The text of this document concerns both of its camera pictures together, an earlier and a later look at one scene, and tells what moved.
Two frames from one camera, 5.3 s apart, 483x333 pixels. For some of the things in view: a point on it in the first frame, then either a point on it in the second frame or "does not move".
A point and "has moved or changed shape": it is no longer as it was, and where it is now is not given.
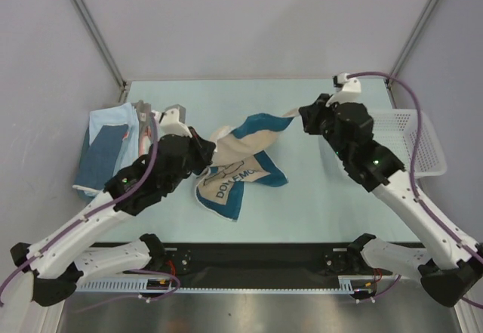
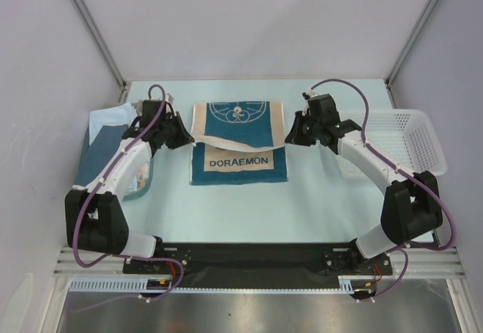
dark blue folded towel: x=97 y=161 does not move
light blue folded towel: x=126 y=114 does not move
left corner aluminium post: x=94 y=29 does not move
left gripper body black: x=196 y=158 -> x=172 y=135
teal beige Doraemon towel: x=241 y=156 has moved or changed shape
